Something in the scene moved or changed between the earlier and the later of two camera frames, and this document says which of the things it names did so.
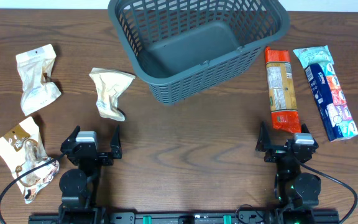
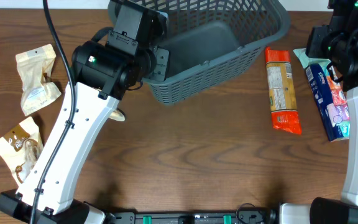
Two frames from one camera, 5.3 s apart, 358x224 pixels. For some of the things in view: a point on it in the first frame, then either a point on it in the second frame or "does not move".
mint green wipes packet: x=309 y=56 does not move
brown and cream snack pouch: x=22 y=149 does not move
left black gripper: x=115 y=149 to x=162 y=59
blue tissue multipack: x=337 y=115 does not move
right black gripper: x=264 y=144 to x=319 y=33
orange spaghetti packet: x=282 y=91 does not move
